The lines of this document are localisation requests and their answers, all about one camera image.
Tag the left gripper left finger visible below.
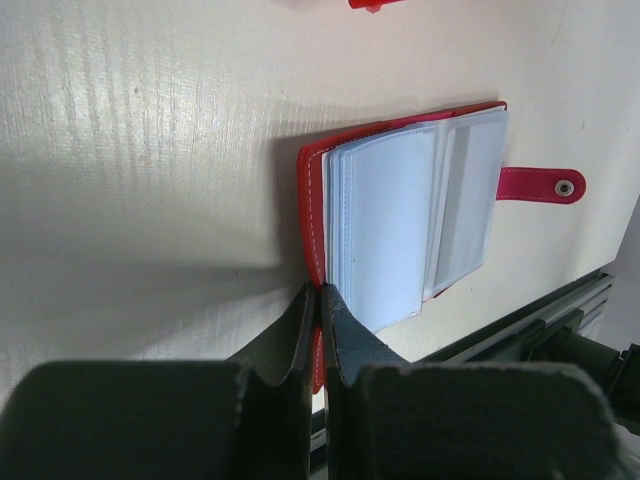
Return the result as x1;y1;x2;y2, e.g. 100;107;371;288
1;284;316;479

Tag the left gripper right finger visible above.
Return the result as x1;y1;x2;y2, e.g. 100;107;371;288
321;285;625;479

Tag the red leather card holder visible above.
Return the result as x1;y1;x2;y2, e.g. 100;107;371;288
297;99;588;396

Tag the red plastic bin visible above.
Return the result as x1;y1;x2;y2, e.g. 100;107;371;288
348;0;402;13

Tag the aluminium front rail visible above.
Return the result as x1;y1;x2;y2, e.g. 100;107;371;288
421;270;615;364

